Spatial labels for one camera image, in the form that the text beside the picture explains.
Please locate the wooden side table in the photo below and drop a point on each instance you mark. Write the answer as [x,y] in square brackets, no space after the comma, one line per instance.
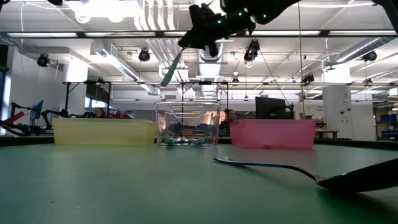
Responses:
[326,131]

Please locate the shelf with blue bins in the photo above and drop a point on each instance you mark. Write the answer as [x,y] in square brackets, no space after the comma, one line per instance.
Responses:
[388,118]

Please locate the silver round duct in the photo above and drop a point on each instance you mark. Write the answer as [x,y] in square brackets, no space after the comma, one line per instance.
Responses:
[357,49]

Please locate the clear plastic bin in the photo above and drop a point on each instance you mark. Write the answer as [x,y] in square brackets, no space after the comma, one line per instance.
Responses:
[186,124]

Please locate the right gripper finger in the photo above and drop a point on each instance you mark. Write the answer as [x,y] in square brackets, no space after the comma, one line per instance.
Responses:
[195,39]
[184,43]

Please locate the small blue-lit monitor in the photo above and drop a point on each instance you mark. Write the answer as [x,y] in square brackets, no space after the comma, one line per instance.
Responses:
[37,109]

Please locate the person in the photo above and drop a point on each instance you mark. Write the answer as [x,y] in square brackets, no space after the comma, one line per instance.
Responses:
[99,113]
[230,115]

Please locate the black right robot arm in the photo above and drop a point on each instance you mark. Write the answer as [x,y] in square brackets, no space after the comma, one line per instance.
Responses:
[273,9]

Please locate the black monitor on stand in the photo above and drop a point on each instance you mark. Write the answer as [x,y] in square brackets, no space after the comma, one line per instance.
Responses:
[270,108]

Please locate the black ceiling spotlight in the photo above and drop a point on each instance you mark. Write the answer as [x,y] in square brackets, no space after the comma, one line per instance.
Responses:
[370,56]
[144,55]
[43,60]
[252,51]
[308,78]

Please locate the green table mat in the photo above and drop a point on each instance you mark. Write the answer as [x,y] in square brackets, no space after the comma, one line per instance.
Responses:
[93,186]

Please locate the black aluminium table frame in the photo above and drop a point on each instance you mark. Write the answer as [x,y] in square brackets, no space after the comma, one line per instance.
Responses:
[28,140]

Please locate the black background rig frame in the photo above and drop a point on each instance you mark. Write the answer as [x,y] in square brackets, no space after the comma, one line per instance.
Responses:
[66,99]

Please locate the black rig crossbar with lights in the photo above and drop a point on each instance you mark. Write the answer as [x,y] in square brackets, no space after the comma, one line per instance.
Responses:
[325,33]

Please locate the yellow-green plastic bin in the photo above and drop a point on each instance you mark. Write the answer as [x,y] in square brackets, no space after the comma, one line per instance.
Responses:
[102,132]

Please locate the silver ribbed ventilation duct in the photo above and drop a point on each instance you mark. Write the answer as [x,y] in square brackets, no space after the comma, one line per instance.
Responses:
[211,53]

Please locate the pink plastic bin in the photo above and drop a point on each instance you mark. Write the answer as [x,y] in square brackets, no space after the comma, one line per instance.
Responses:
[270,133]

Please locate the white ceiling pipes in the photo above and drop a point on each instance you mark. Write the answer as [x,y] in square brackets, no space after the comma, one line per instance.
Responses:
[161,46]

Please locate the background black robot arm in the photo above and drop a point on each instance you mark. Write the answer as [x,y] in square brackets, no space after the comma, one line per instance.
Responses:
[18,129]
[62,115]

